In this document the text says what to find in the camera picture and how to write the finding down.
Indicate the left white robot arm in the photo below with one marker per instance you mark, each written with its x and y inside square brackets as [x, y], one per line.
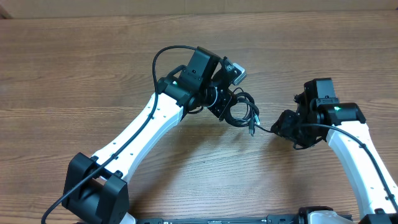
[96, 187]

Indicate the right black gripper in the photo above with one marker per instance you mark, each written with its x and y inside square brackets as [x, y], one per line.
[284, 129]

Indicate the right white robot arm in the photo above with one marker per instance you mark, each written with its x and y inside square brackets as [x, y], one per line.
[320, 116]

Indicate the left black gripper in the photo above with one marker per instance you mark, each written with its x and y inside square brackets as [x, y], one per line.
[219, 109]

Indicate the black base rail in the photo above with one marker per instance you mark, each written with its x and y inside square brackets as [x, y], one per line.
[313, 214]

